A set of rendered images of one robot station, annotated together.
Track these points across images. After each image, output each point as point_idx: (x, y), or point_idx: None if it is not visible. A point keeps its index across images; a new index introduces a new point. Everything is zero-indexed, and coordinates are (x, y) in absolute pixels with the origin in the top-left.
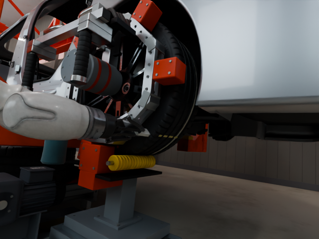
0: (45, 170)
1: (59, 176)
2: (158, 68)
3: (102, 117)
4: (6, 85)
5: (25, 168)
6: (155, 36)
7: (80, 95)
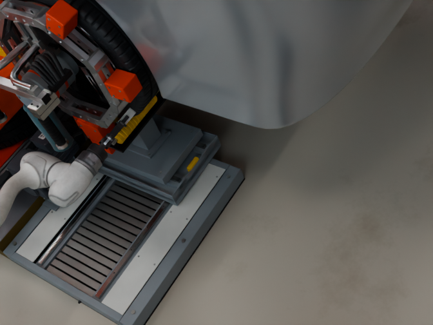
0: None
1: (66, 124)
2: (112, 91)
3: (96, 160)
4: (28, 175)
5: (35, 140)
6: (85, 28)
7: (27, 49)
